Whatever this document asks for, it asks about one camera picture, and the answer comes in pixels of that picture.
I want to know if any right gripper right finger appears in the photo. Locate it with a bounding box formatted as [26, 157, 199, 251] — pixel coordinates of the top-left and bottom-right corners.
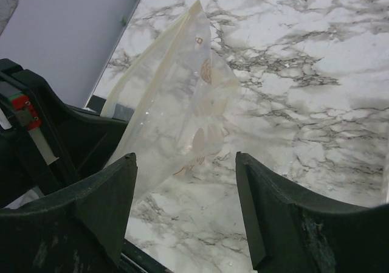
[235, 152, 388, 272]

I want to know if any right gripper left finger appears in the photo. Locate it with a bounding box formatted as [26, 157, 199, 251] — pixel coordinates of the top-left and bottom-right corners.
[1, 153, 137, 272]

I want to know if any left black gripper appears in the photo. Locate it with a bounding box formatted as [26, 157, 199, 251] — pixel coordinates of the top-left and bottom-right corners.
[1, 58, 128, 207]

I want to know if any clear dotted zip bag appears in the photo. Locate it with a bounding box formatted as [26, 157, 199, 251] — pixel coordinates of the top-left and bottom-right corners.
[101, 1, 240, 203]

